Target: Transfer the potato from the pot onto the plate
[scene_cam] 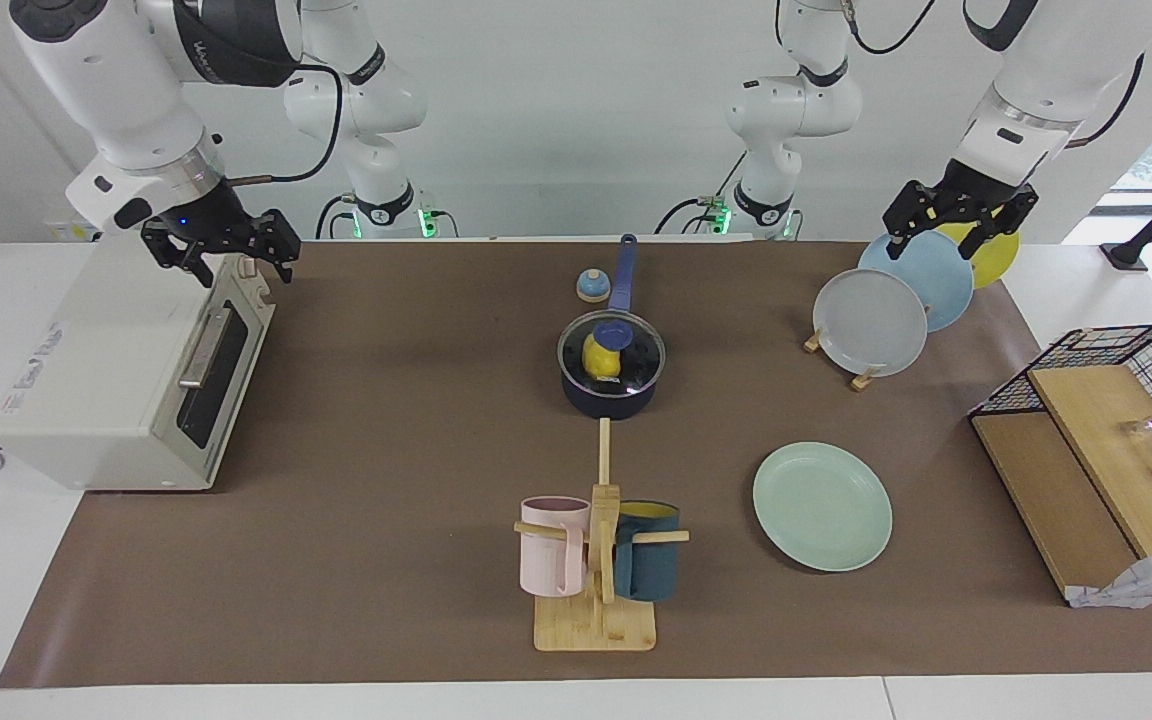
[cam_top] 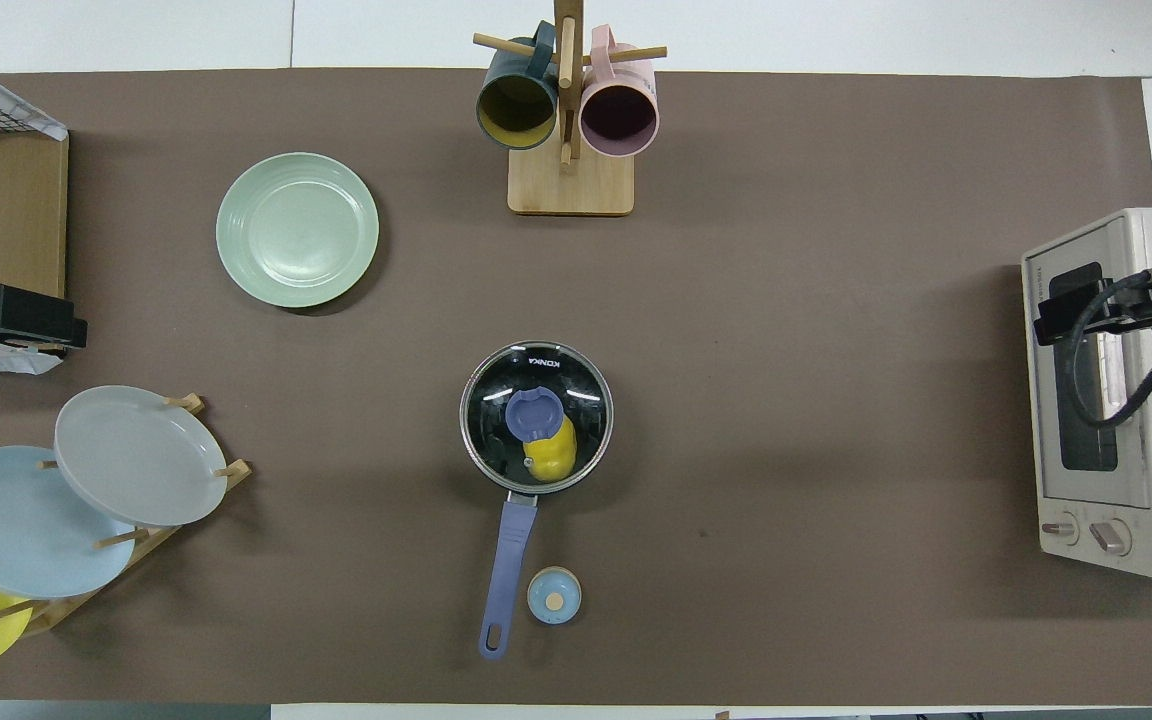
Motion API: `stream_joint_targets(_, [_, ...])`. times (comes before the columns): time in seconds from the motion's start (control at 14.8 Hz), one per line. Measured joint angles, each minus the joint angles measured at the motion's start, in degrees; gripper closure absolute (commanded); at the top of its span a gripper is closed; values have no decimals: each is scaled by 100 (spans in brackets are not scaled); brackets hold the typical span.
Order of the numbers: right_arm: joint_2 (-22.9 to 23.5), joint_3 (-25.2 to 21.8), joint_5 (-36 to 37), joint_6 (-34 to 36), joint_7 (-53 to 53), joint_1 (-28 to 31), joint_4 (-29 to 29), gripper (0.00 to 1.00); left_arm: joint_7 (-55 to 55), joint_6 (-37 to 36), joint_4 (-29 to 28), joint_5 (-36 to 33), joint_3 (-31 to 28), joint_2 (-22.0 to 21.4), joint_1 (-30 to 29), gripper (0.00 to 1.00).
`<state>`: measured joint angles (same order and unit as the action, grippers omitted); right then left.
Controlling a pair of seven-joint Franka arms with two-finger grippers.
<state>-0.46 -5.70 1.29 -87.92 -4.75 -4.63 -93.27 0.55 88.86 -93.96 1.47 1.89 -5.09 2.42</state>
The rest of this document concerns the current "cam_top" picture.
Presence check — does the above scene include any grey plate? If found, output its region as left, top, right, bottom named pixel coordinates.
left=54, top=385, right=229, bottom=528

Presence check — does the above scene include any dark saucepan with purple handle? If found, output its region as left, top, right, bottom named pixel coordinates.
left=459, top=340, right=615, bottom=661

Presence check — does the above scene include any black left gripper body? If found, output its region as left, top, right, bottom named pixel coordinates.
left=0, top=284, right=89, bottom=354

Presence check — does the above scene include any light green plate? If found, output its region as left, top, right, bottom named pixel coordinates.
left=216, top=152, right=380, bottom=309

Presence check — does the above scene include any dark teal mug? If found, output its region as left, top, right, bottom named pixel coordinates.
left=476, top=22, right=562, bottom=151

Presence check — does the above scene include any yellow potato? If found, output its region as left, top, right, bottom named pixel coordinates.
left=523, top=412, right=578, bottom=484

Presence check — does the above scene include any brown table mat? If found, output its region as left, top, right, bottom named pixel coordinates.
left=0, top=68, right=1152, bottom=706

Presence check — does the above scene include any glass lid with purple knob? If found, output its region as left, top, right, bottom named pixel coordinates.
left=460, top=341, right=614, bottom=494

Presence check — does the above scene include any pink mug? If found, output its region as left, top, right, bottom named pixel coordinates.
left=579, top=25, right=660, bottom=159

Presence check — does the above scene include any wooden mug tree stand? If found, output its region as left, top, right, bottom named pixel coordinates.
left=473, top=0, right=668, bottom=217

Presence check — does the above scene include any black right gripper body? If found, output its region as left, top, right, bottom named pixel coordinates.
left=1033, top=262, right=1152, bottom=347

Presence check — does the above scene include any beige toaster oven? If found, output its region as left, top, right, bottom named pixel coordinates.
left=1021, top=207, right=1152, bottom=581

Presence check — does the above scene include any black wire basket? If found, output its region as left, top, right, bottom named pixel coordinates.
left=0, top=78, right=69, bottom=141

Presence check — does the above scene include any wooden shelf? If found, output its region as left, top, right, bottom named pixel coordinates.
left=0, top=75, right=70, bottom=301

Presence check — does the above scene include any wooden plate rack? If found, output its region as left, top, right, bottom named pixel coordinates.
left=0, top=393, right=254, bottom=638

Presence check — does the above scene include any light blue plate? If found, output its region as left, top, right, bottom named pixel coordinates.
left=0, top=445, right=137, bottom=600

